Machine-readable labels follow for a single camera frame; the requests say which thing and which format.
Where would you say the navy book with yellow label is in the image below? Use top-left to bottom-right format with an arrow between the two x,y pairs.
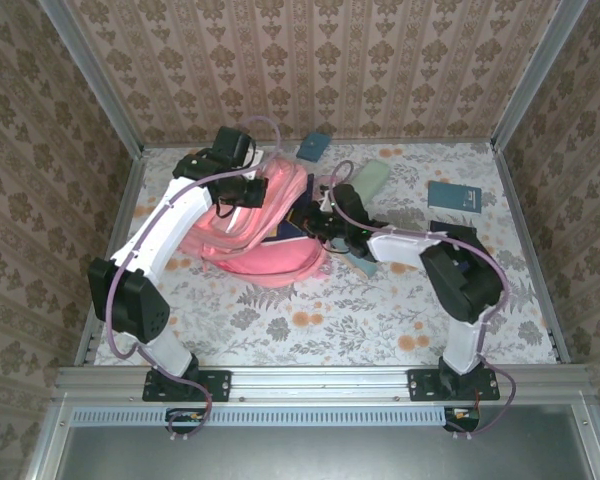
274,197 -> 326,241

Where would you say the pale green pencil case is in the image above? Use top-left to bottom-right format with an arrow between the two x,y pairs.
352,159 -> 392,201

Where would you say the long light blue box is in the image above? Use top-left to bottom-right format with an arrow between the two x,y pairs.
329,239 -> 384,279

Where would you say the pink school backpack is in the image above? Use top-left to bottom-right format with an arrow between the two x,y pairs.
177,154 -> 334,289

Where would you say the small dark teal wallet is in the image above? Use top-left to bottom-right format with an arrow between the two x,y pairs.
295,132 -> 333,162

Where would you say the teal notebook with white print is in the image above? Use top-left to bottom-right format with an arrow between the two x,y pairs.
426,180 -> 483,215

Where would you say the floral tablecloth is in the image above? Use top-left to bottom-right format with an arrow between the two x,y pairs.
94,142 -> 559,366

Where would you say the grey metal panel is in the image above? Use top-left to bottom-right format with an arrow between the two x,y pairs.
54,424 -> 596,480

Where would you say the black connector board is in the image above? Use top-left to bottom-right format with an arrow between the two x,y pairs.
165,407 -> 210,436
443,407 -> 481,434

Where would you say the aluminium frame post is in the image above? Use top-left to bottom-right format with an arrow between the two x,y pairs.
38,0 -> 146,157
492,0 -> 589,151

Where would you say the wide aluminium frame rail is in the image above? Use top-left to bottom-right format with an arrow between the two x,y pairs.
54,364 -> 594,404

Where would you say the slotted grey cable duct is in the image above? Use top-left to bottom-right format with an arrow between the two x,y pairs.
72,405 -> 449,427

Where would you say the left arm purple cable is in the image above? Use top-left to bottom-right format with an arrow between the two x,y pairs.
107,115 -> 281,441

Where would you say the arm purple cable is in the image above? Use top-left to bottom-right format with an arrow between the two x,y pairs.
107,115 -> 281,441
329,159 -> 516,439

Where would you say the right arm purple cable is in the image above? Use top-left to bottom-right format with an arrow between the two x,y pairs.
329,159 -> 516,439

